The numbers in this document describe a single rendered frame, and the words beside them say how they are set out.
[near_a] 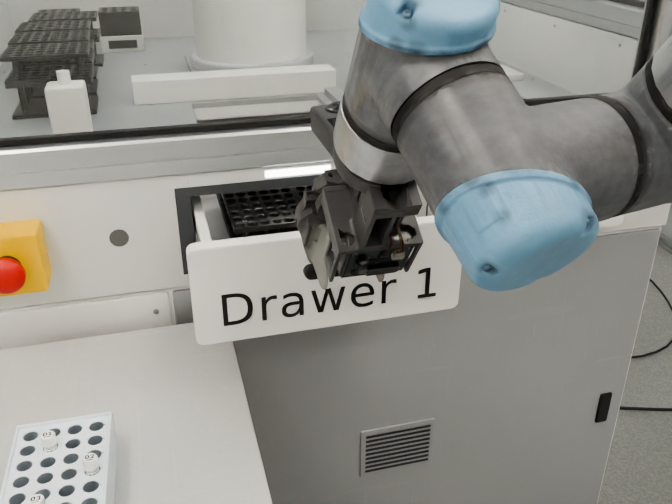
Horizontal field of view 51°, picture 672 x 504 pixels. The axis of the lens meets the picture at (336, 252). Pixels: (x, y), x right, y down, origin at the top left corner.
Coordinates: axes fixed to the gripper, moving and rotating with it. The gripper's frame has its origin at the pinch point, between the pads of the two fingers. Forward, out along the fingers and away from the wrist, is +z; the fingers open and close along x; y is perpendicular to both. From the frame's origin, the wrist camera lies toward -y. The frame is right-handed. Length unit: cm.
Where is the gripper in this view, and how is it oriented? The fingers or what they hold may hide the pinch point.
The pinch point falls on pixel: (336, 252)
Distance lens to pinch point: 69.9
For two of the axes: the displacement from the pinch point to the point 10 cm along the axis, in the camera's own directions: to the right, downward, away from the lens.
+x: 9.7, -1.2, 2.3
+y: 2.1, 8.7, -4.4
